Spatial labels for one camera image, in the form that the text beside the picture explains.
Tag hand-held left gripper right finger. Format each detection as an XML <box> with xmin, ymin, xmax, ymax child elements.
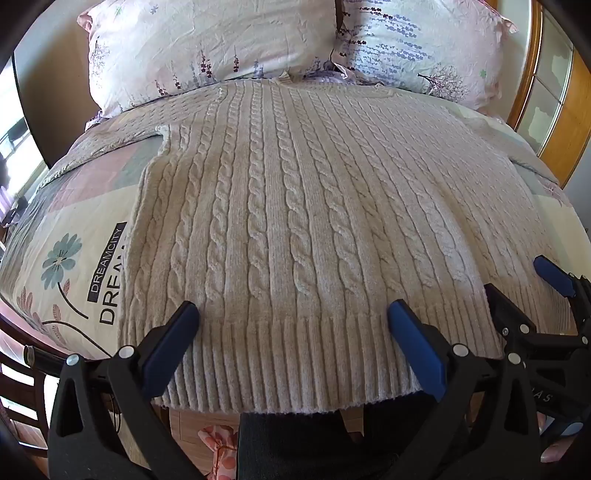
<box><xmin>387</xmin><ymin>299</ymin><xmax>542</xmax><ymax>480</ymax></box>

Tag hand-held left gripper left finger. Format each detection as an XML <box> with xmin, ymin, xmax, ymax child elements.
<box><xmin>47</xmin><ymin>301</ymin><xmax>206</xmax><ymax>480</ymax></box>

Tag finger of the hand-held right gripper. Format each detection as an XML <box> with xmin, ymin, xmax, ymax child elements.
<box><xmin>532</xmin><ymin>255</ymin><xmax>591</xmax><ymax>324</ymax></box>
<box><xmin>483</xmin><ymin>283</ymin><xmax>537</xmax><ymax>340</ymax></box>

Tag cream cable knit sweater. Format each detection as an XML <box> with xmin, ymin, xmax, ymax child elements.
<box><xmin>39</xmin><ymin>76</ymin><xmax>579</xmax><ymax>415</ymax></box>

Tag pink spotted slipper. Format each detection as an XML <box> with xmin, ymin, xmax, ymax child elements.
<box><xmin>198</xmin><ymin>424</ymin><xmax>242</xmax><ymax>480</ymax></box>

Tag printed floral bedsheet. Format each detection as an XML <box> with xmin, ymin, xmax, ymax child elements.
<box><xmin>0</xmin><ymin>99</ymin><xmax>591</xmax><ymax>363</ymax></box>

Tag person's dark trouser legs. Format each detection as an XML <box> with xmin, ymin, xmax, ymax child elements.
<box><xmin>238</xmin><ymin>402</ymin><xmax>469</xmax><ymax>480</ymax></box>

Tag dark wooden chair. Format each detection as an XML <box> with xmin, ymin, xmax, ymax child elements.
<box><xmin>0</xmin><ymin>316</ymin><xmax>63</xmax><ymax>464</ymax></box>

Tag wooden headboard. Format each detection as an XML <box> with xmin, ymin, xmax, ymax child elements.
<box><xmin>505</xmin><ymin>0</ymin><xmax>591</xmax><ymax>189</ymax></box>

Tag pale blue floral pillow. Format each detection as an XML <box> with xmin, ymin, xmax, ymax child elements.
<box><xmin>335</xmin><ymin>0</ymin><xmax>519</xmax><ymax>114</ymax></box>

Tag pink floral pillow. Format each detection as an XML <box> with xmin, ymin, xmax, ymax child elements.
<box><xmin>78</xmin><ymin>0</ymin><xmax>343</xmax><ymax>119</ymax></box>

